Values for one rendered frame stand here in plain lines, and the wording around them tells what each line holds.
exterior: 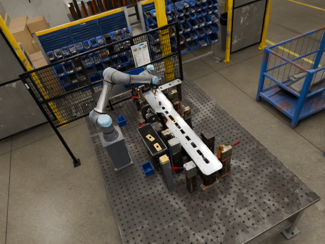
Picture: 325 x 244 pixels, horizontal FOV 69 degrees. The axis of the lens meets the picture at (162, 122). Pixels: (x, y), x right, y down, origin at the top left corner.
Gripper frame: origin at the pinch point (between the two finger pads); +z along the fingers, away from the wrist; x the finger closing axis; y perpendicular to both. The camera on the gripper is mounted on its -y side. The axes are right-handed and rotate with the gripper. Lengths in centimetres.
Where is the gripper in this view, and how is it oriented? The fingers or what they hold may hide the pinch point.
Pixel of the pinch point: (154, 92)
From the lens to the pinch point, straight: 271.4
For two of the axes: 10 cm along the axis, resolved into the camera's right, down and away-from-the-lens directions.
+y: 4.4, 5.8, -6.9
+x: 8.9, -3.9, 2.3
